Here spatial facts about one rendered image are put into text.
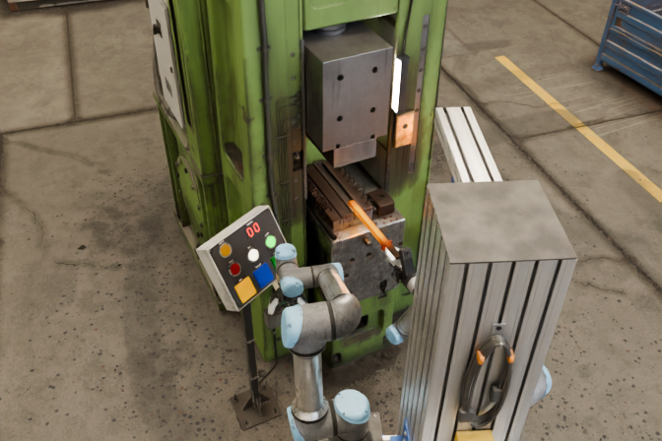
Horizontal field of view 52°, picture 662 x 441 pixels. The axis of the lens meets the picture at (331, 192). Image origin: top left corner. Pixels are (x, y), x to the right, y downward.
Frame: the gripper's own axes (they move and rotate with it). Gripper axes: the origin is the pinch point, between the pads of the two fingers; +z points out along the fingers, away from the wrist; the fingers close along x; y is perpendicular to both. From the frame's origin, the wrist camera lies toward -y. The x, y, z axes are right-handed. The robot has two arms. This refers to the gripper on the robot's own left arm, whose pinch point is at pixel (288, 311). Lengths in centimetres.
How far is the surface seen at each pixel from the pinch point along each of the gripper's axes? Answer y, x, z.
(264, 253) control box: -19.3, -8.7, -13.3
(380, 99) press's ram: -55, 40, -61
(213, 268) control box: -6.6, -27.5, -18.7
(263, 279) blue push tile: -11.6, -9.4, -6.7
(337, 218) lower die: -49, 23, -4
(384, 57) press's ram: -55, 40, -79
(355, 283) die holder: -45, 31, 33
